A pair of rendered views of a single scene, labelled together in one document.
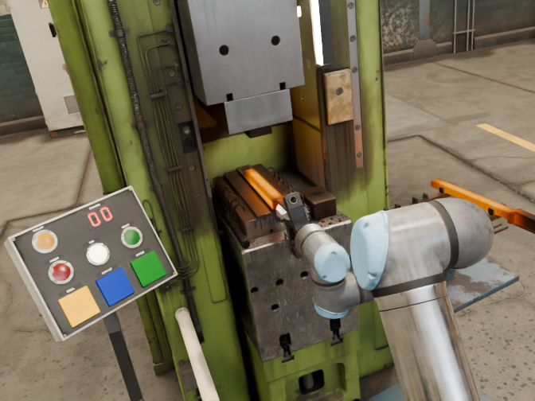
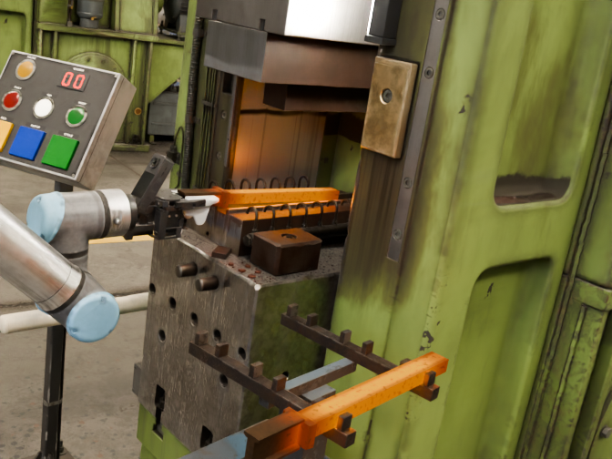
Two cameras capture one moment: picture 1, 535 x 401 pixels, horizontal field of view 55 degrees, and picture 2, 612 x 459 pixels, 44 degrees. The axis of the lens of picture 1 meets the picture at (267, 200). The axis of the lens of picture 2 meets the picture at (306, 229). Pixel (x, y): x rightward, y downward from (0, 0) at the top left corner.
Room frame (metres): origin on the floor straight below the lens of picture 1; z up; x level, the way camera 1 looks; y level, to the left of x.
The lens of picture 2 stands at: (0.91, -1.48, 1.44)
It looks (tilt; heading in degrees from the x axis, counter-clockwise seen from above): 17 degrees down; 63
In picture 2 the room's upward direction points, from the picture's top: 9 degrees clockwise
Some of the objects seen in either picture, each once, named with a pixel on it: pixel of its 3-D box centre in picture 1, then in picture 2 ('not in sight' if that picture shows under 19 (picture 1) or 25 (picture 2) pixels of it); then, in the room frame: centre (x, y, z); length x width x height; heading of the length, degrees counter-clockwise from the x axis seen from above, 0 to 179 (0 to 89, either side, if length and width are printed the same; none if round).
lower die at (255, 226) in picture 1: (254, 196); (289, 214); (1.65, 0.04, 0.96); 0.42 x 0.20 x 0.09; 16
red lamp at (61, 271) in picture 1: (60, 272); (11, 99); (1.09, 0.53, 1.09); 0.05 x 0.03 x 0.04; 106
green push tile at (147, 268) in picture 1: (147, 268); (61, 152); (1.19, 0.34, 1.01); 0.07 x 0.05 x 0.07; 131
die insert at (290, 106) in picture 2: (246, 116); (327, 95); (1.70, 0.03, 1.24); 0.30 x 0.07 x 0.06; 16
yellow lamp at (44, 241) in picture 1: (44, 241); (25, 69); (1.12, 0.55, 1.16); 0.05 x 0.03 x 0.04; 106
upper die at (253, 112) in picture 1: (239, 97); (311, 56); (1.65, 0.04, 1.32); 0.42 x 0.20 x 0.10; 16
